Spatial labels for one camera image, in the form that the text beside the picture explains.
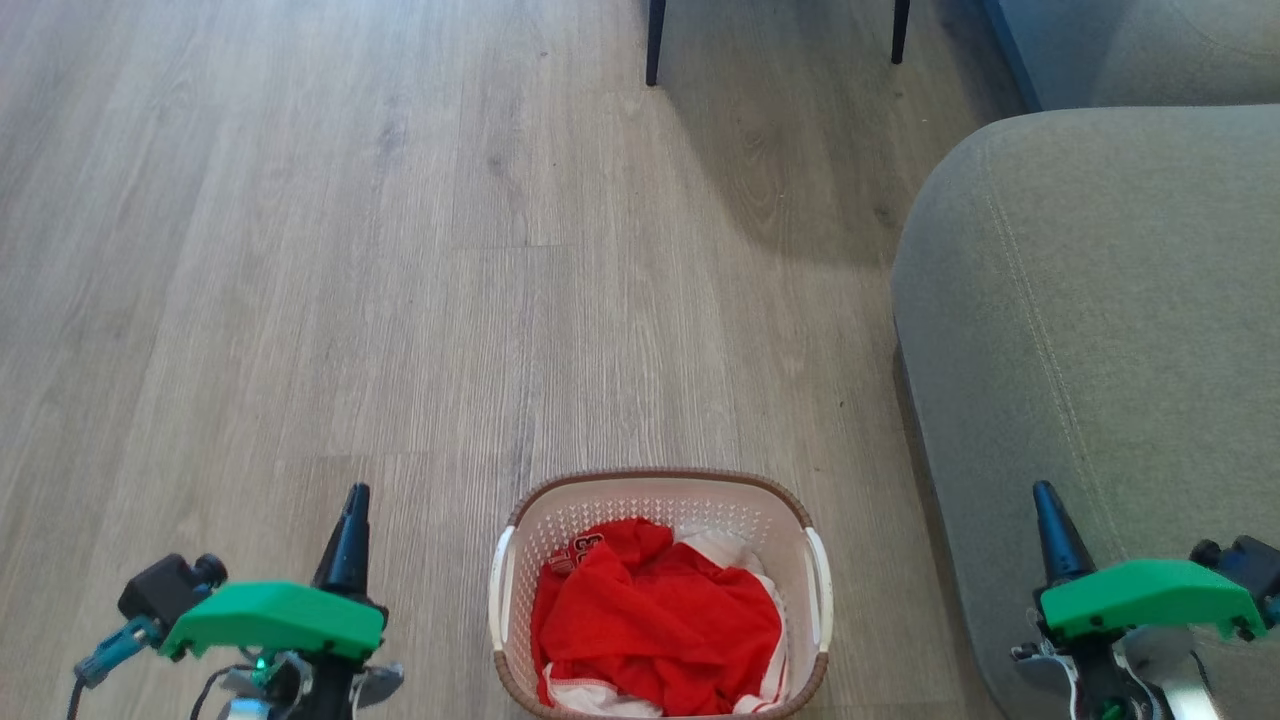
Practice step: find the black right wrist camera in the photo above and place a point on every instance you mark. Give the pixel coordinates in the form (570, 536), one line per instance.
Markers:
(1250, 565)

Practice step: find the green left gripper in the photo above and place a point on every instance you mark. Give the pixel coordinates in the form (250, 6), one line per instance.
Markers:
(270, 615)

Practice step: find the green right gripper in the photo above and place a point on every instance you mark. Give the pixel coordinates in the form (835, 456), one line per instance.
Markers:
(1150, 595)

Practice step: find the white brown-rimmed laundry basket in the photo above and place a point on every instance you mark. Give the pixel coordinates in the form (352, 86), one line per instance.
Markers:
(665, 500)

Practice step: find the red jersey garment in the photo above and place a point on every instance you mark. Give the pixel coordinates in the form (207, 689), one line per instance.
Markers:
(660, 630)

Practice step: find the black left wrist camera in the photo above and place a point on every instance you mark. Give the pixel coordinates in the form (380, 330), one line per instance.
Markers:
(160, 590)

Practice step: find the black chair leg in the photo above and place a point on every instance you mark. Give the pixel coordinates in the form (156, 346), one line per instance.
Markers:
(655, 45)
(900, 30)

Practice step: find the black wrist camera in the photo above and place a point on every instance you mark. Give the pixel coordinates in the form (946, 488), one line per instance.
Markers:
(1250, 565)
(160, 590)

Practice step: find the grey blue upholstered furniture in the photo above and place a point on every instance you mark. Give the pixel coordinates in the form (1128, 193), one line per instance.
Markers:
(1150, 45)

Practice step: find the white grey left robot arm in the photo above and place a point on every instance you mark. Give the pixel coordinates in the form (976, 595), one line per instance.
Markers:
(375, 682)

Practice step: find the grey fabric sofa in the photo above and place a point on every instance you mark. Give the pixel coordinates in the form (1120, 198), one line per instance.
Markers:
(1100, 300)

